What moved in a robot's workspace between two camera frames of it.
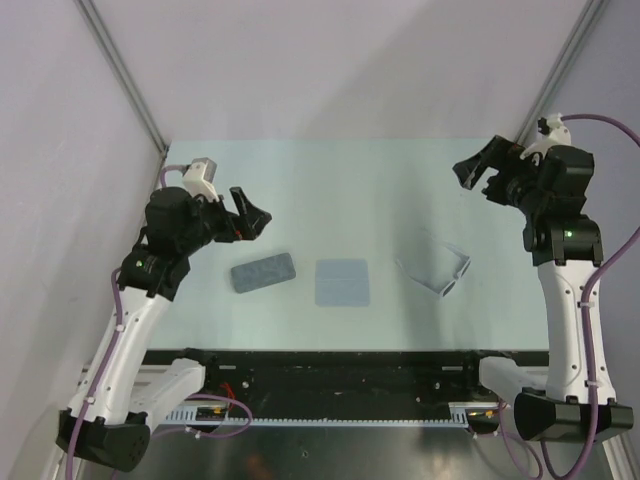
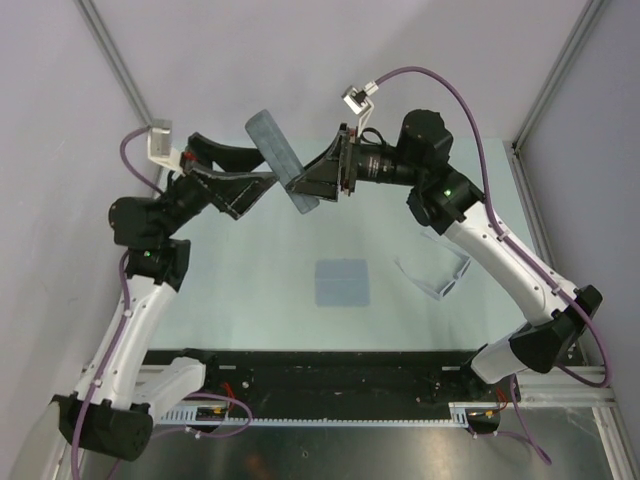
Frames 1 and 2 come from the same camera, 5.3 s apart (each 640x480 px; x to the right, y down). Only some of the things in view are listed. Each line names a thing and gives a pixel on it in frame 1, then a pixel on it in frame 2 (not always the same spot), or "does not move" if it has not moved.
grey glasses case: x=263 y=273 → x=278 y=156
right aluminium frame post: x=589 y=21 does not move
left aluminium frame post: x=91 y=15 does not move
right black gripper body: x=515 y=183 → x=370 y=163
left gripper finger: x=255 y=224 → x=235 y=194
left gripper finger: x=240 y=200 → x=225 y=157
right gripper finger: x=470 y=170 → x=325 y=170
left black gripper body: x=211 y=221 → x=186 y=198
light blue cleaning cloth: x=342 y=283 does not move
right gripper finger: x=492 y=151 → x=320 y=179
